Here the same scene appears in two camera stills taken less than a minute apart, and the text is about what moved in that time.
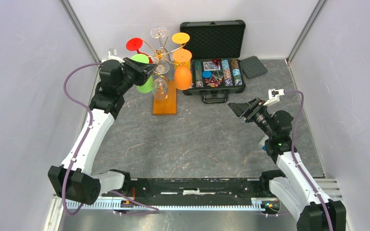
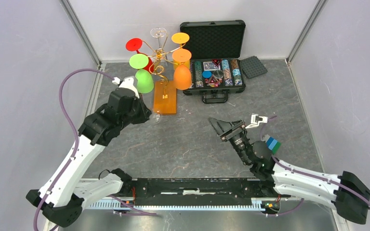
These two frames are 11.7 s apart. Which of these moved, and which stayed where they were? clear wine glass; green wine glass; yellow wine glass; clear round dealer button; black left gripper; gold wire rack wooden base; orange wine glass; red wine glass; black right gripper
Moved: black left gripper; black right gripper; clear wine glass
Stayed: clear round dealer button; gold wire rack wooden base; green wine glass; red wine glass; orange wine glass; yellow wine glass
